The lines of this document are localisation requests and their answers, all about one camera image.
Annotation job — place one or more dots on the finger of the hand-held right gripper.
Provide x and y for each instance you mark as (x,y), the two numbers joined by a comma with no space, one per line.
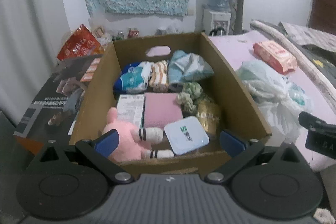
(312,120)

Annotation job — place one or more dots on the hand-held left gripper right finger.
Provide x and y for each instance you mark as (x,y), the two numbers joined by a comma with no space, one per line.
(233,142)

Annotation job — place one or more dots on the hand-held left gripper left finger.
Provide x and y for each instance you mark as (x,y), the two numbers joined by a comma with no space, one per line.
(107,142)

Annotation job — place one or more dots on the pink plush toy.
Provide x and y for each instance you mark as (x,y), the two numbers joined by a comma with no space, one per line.
(126,132)

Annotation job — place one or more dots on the gold foil packet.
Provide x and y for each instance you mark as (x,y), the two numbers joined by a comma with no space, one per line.
(207,113)

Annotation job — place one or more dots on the brown cardboard box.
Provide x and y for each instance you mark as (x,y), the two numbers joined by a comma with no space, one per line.
(231,82)

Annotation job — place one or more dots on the white plastic bag teal print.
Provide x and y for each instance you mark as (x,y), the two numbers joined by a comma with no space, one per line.
(262,82)

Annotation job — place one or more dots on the pink towel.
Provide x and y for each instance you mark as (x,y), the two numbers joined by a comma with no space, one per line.
(161,109)

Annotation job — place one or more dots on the green and white fluffy cloth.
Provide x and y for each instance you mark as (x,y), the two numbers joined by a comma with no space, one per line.
(189,95)

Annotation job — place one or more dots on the blue and white tissue packet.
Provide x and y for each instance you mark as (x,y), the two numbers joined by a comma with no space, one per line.
(131,79)

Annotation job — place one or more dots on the white tissue box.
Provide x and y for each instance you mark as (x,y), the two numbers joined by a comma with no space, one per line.
(130,108)

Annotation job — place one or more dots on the black printed flat carton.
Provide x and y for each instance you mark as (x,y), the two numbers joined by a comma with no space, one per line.
(52,98)

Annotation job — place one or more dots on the pink wet wipes pack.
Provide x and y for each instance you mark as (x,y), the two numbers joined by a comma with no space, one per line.
(273,54)

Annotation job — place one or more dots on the orange and white striped socks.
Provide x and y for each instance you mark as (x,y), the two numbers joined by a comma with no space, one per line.
(158,77)

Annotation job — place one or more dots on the dark grey quilt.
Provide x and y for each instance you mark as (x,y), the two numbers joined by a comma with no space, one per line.
(315,35)

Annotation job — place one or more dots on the light blue folded cloth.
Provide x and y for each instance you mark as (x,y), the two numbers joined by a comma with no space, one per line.
(183,66)

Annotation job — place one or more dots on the pink printed bed sheet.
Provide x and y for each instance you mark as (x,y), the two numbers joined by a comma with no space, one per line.
(236,48)

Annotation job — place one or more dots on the red orange snack bag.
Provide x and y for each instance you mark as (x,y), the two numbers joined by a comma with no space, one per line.
(78,45)

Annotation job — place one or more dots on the pile of packets and bottles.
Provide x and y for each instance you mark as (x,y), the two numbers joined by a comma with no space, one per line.
(131,33)

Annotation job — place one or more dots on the white water dispenser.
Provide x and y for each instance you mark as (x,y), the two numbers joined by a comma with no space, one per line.
(218,19)

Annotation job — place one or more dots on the grey padded board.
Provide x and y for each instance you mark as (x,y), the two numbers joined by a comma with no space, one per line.
(237,3)

